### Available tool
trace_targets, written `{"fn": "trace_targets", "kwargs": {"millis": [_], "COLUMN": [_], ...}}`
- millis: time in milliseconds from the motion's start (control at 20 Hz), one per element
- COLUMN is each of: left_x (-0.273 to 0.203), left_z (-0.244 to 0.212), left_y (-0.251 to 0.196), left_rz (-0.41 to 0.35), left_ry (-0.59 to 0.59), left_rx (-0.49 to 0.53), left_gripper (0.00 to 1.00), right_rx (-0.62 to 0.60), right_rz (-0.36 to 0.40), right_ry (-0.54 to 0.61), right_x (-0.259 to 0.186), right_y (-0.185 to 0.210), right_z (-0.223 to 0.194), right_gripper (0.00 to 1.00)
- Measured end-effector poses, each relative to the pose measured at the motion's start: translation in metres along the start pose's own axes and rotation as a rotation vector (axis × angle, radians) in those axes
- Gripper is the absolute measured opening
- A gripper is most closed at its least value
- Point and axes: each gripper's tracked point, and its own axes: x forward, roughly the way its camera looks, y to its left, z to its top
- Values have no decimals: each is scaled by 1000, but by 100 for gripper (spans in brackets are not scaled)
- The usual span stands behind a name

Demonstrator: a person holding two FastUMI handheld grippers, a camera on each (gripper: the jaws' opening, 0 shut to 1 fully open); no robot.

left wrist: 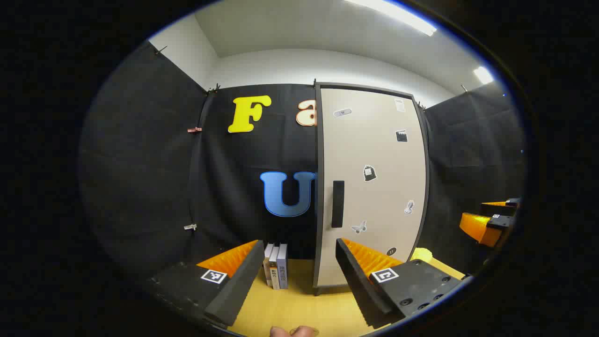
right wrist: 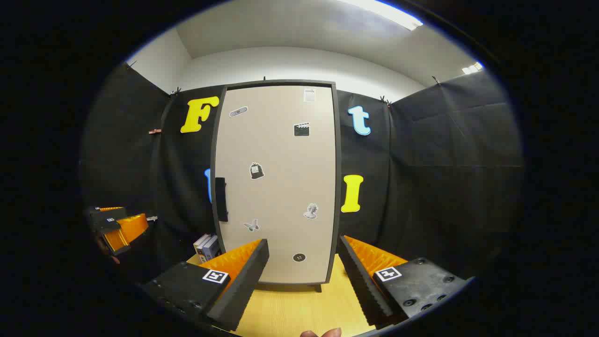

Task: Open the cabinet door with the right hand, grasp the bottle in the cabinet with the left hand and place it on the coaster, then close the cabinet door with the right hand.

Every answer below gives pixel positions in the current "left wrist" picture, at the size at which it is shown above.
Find white and black book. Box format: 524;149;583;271
269;244;281;290

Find black backdrop cloth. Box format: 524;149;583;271
80;41;527;281

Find beige book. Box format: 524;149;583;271
263;243;274;287

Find black cabinet door handle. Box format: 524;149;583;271
331;180;345;228

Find blue book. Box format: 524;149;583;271
277;243;289;289

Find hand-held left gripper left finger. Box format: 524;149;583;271
147;240;265;327

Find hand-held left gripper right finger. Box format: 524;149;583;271
336;238;466;329

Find dark grey cabinet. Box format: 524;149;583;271
313;81;432;296

